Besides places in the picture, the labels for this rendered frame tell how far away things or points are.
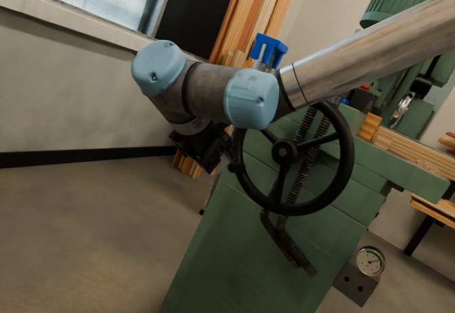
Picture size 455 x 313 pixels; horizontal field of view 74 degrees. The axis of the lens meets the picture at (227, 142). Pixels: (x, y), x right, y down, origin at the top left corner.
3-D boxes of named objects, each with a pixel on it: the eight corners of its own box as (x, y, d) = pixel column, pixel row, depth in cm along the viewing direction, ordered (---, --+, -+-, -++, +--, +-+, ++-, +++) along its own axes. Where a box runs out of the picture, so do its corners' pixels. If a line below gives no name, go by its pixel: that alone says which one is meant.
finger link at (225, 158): (216, 176, 70) (203, 160, 62) (231, 156, 72) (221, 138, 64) (226, 183, 69) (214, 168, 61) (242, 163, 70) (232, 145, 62)
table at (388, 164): (217, 95, 89) (225, 75, 88) (262, 106, 115) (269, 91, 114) (440, 214, 61) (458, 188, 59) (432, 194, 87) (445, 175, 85)
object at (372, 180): (251, 122, 94) (256, 110, 93) (277, 126, 112) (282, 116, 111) (378, 193, 75) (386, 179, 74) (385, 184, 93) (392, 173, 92)
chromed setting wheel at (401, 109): (384, 125, 96) (405, 89, 93) (386, 127, 106) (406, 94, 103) (393, 129, 94) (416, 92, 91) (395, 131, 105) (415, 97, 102)
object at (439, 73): (417, 74, 100) (443, 30, 96) (417, 79, 107) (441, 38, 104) (445, 84, 96) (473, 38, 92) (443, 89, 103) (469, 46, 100)
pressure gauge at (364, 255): (346, 270, 73) (363, 242, 71) (349, 265, 76) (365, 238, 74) (372, 288, 70) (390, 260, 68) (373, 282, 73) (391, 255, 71)
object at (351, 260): (331, 286, 77) (347, 261, 75) (341, 269, 88) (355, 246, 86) (363, 310, 73) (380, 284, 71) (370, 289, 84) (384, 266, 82)
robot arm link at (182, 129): (183, 78, 52) (218, 98, 48) (192, 95, 56) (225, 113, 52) (153, 111, 50) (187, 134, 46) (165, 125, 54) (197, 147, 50)
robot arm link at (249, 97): (290, 79, 45) (223, 69, 49) (269, 67, 34) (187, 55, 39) (279, 132, 46) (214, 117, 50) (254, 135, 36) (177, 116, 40)
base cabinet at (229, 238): (155, 311, 114) (231, 144, 97) (233, 261, 163) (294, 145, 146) (249, 419, 93) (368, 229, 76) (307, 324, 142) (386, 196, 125)
